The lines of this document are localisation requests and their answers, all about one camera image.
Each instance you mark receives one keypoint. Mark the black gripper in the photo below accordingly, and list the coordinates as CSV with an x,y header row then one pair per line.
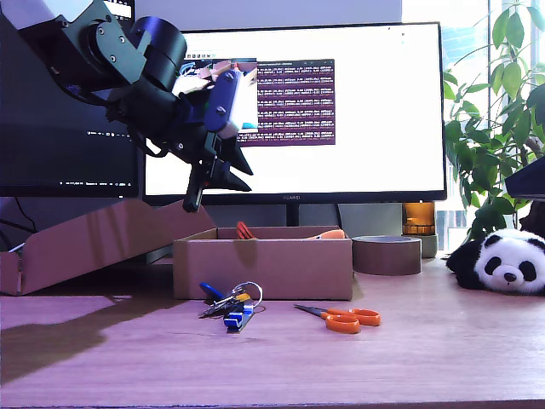
x,y
187,140

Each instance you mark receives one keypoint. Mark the orange fish plush toy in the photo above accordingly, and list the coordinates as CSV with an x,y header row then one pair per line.
x,y
244,232

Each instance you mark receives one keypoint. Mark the brown cardboard box with lid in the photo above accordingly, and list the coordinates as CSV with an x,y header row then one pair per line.
x,y
264,268

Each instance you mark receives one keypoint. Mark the panda plush toy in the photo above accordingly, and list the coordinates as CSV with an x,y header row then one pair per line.
x,y
511,264

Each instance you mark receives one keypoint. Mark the key bunch with blue tags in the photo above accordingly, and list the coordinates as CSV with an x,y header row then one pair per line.
x,y
236,318

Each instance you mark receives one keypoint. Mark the white screen Huawei monitor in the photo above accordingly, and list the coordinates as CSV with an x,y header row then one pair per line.
x,y
383,128

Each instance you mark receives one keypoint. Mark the dark screen computer monitor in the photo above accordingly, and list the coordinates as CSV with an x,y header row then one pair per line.
x,y
64,162

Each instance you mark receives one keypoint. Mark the brown packing tape roll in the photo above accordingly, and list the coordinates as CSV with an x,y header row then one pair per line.
x,y
383,258

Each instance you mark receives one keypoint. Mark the amber glass lamp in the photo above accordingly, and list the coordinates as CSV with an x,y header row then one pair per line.
x,y
419,217

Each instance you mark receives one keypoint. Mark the green leafy houseplant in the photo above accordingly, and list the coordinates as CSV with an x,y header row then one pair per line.
x,y
481,170

